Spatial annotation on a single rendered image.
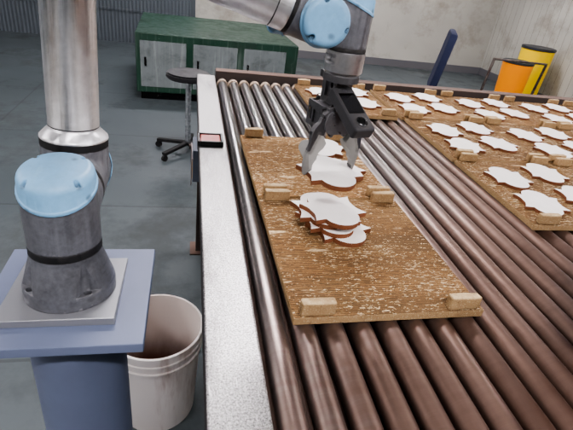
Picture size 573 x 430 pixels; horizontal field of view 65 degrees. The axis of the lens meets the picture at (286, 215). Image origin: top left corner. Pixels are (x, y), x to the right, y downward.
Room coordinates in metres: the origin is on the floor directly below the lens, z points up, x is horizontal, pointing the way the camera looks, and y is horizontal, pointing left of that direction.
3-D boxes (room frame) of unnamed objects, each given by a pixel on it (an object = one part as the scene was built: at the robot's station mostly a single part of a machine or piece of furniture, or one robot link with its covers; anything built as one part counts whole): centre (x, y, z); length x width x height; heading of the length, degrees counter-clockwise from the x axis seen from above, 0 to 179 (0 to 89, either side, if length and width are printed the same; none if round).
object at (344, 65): (0.90, -0.07, 1.27); 0.08 x 0.08 x 0.05
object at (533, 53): (7.02, -3.24, 0.39); 0.46 x 0.46 x 0.77
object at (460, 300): (0.64, -0.33, 0.95); 0.06 x 0.02 x 0.03; 105
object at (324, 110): (0.91, -0.06, 1.19); 0.09 x 0.08 x 0.12; 29
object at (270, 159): (1.20, -0.04, 0.93); 0.41 x 0.35 x 0.02; 15
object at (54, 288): (0.62, 0.36, 0.93); 0.15 x 0.15 x 0.10
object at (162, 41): (5.44, 1.10, 0.33); 1.64 x 1.50 x 0.65; 106
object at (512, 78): (6.42, -2.78, 0.31); 0.40 x 0.39 x 0.62; 106
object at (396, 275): (0.79, -0.15, 0.93); 0.41 x 0.35 x 0.02; 15
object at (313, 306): (0.57, -0.07, 0.95); 0.06 x 0.02 x 0.03; 105
